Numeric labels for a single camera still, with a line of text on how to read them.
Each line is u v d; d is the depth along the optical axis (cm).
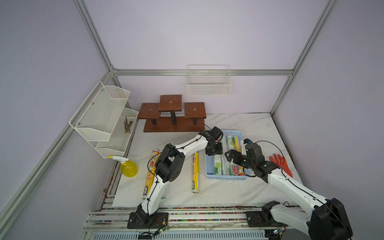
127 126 96
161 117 104
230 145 98
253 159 63
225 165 88
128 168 92
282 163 95
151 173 56
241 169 73
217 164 86
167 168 56
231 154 75
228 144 99
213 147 82
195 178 84
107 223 74
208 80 97
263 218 66
